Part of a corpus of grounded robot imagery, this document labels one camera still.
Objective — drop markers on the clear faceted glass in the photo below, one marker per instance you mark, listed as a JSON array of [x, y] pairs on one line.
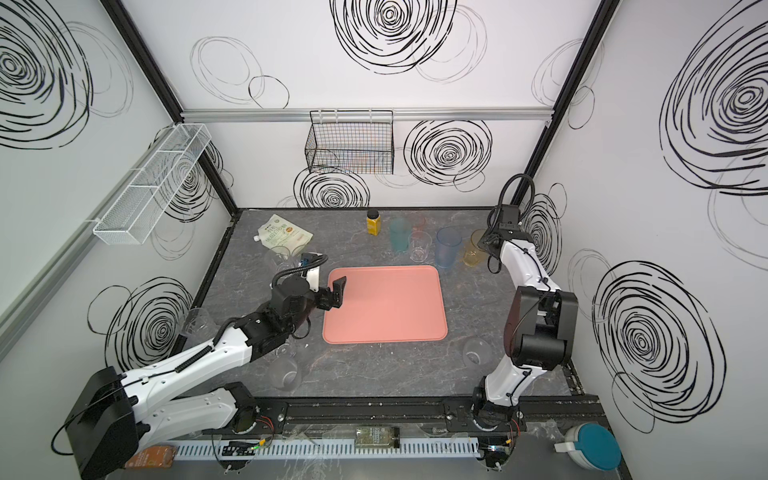
[[420, 243]]

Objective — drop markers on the white sugar refill pouch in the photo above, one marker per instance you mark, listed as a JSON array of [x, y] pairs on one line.
[[283, 236]]

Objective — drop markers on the pink plastic cup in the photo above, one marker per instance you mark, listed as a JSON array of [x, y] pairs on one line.
[[418, 223]]

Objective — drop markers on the brown bottle lying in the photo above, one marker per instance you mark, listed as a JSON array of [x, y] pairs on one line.
[[155, 457]]

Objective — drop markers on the white slotted cable duct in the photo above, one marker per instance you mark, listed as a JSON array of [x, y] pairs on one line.
[[335, 449]]

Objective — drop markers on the clear glass pouch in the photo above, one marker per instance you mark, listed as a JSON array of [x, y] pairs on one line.
[[278, 258], [300, 252]]

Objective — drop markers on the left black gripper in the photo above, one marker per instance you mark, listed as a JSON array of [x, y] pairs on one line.
[[327, 297]]

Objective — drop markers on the pink plastic tray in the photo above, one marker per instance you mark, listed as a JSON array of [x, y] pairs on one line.
[[387, 304]]

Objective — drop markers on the yellow spice jar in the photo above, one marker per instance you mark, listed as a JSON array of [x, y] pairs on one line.
[[373, 222]]

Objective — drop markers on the small clear glass front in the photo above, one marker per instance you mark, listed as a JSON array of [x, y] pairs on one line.
[[286, 350]]

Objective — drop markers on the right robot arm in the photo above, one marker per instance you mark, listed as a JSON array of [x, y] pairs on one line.
[[540, 328]]

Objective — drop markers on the teal plastic cup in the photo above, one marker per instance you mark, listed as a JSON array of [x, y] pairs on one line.
[[400, 230]]

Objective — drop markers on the amber plastic cup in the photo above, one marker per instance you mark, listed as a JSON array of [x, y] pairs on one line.
[[473, 254]]

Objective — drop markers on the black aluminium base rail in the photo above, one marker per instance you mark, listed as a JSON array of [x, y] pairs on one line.
[[454, 413]]

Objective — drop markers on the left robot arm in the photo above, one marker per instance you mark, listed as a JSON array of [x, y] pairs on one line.
[[119, 414]]

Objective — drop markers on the clear glass front right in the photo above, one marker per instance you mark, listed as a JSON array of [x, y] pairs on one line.
[[476, 352]]

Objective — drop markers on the clear cup front left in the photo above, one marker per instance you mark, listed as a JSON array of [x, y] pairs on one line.
[[284, 374]]

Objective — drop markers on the blue plastic cup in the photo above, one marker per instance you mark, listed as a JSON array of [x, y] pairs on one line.
[[448, 241]]

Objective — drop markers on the green circuit board box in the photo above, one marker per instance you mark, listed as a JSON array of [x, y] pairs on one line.
[[377, 437]]

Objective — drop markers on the teal white kettle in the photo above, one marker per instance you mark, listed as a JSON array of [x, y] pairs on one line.
[[591, 446]]

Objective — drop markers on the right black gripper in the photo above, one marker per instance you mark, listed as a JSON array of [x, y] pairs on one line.
[[498, 241]]

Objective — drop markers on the clear acrylic wall shelf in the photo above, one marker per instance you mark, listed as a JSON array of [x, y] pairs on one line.
[[168, 183]]

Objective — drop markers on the black wire basket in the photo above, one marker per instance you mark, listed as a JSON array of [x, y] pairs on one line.
[[354, 140]]

